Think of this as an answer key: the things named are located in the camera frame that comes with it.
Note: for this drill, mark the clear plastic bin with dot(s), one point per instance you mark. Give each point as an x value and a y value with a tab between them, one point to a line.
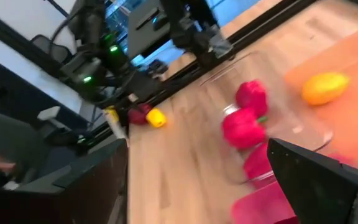
297	129

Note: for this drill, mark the dark red bell pepper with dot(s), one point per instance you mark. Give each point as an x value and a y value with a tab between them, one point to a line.
137	116

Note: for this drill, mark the yellow bell pepper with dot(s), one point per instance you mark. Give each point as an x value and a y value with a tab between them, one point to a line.
156	118
325	88

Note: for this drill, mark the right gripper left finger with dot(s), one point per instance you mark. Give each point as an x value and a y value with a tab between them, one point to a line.
57	205

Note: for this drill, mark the person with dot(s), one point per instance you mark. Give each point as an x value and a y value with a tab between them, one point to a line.
11	137

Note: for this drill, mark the small white box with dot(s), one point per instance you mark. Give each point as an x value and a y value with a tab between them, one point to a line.
48	113

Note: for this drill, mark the orange plastic bin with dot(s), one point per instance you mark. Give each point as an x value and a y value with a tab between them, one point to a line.
353	118

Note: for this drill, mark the black mesh office chair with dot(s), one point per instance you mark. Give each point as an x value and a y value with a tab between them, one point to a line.
53	51

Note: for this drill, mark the grey desk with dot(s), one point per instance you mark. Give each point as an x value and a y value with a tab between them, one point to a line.
148	37

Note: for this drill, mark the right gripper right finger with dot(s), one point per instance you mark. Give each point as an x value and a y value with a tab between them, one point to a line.
322	193

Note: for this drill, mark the pink plastic bin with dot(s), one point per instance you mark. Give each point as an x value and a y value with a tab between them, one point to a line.
259	208

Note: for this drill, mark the black metal table frame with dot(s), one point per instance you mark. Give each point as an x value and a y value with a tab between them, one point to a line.
275	25

